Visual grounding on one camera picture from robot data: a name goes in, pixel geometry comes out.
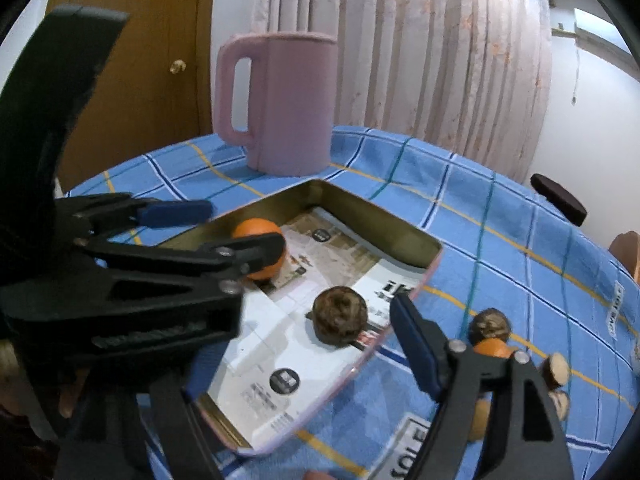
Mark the printed paper sheet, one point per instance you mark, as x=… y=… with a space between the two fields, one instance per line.
x=279 y=372

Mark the white air conditioner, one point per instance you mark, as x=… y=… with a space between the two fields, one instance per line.
x=600 y=38

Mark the pink floral curtain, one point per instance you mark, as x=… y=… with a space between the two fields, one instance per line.
x=471 y=76

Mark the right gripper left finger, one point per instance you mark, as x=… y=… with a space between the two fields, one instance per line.
x=182 y=439

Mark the pink plastic pitcher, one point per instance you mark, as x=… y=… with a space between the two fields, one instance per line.
x=290 y=102

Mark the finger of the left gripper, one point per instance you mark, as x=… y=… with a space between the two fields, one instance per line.
x=107 y=215
x=235 y=256

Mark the dark round stool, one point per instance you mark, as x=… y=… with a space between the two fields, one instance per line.
x=565 y=202

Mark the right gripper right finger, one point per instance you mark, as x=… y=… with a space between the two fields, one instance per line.
x=524 y=438

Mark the brass door knob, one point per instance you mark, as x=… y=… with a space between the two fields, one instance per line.
x=178 y=66

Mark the orange tangerine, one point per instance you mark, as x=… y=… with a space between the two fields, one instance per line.
x=494 y=347
x=254 y=227

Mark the cut brown fruit half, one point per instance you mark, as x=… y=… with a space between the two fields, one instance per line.
x=555 y=371

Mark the dark brown passion fruit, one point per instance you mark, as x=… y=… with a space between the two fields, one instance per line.
x=338 y=315

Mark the gold metal tin tray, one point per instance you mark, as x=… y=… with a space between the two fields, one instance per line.
x=377 y=225

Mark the brown wooden chair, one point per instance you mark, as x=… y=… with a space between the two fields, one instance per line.
x=626 y=249

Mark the blue plaid tablecloth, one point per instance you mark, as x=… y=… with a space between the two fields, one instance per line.
x=505 y=247

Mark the brown wooden door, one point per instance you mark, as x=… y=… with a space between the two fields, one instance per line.
x=139 y=105

